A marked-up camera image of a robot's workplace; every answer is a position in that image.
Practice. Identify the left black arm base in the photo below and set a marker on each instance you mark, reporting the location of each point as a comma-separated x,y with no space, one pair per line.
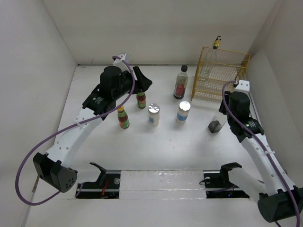
105,186

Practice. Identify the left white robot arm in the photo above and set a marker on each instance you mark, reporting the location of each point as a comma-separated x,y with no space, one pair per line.
54,166

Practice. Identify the dark soy sauce bottle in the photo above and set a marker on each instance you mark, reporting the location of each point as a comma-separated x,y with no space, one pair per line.
181,83

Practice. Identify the metal mounting rail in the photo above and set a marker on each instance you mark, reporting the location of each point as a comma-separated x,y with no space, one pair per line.
165,180

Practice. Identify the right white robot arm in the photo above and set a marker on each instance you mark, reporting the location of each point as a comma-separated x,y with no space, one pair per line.
276,196

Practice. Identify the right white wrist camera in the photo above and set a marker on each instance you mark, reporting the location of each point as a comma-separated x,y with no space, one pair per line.
243,86

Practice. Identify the left silver lid jar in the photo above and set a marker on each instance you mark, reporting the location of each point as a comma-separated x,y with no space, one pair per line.
154,114

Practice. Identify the silver lid jar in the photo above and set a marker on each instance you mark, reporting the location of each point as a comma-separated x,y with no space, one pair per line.
154,114
183,111

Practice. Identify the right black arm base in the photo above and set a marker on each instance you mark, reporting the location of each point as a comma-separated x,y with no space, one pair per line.
218,186

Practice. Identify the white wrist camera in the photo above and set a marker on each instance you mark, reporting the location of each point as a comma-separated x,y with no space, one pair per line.
121,59
243,86

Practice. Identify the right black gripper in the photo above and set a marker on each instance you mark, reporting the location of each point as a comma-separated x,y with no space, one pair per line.
222,108

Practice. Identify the clear gold spout bottle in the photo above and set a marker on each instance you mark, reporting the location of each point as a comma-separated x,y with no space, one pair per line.
216,43

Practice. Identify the right silver lid jar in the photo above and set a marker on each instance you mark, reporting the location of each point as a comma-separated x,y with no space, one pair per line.
183,111

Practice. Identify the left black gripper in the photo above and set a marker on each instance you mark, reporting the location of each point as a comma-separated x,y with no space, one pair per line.
142,83

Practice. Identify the chili sauce bottle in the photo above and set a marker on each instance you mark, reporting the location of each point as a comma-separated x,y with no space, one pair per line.
123,118
141,100

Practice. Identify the square bottle dark residue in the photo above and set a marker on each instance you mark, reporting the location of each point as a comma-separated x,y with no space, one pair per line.
218,121

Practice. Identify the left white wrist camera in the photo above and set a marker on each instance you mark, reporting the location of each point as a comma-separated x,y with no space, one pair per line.
121,59

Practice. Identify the yellow wire rack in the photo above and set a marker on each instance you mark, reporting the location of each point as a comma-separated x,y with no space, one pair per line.
216,67

